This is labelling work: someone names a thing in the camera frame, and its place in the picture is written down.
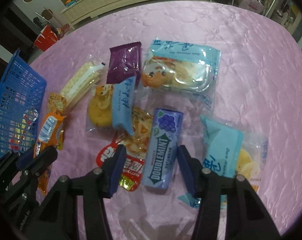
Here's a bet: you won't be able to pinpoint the broom and mop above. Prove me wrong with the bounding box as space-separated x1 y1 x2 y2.
35 7 64 31

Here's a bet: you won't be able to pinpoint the pink gift bag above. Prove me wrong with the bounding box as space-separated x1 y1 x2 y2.
239 0 264 14

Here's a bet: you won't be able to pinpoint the light blue cake packet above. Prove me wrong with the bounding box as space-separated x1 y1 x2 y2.
177 114 269 210

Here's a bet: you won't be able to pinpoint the red paper bag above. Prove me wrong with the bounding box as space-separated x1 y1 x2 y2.
34 25 59 51

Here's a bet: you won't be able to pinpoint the large blue cake packet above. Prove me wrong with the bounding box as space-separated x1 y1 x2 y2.
141 39 221 111

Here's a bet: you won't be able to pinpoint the orange snack bar packet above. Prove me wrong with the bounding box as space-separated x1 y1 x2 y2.
33 112 65 195

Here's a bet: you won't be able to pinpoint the pink quilted table cloth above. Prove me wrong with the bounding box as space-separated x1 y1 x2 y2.
31 1 302 239

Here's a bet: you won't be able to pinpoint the purple Doublemint gum box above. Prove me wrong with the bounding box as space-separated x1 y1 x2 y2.
141 108 183 190

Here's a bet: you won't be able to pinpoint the red spicy snack packet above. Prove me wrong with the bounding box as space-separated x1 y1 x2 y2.
96 107 153 191

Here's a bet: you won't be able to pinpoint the clear packed soda crackers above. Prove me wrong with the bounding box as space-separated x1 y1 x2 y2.
60 55 107 110

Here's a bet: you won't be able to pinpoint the blue plastic basket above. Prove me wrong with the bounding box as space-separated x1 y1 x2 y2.
0 49 47 158

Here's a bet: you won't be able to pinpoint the purple snack packet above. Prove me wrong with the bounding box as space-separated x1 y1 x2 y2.
107 42 142 87

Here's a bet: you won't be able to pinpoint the blue cookie packet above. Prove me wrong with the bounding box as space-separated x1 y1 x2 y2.
86 76 136 135

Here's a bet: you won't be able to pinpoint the small orange candy packet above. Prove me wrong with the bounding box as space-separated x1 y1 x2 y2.
47 92 67 115

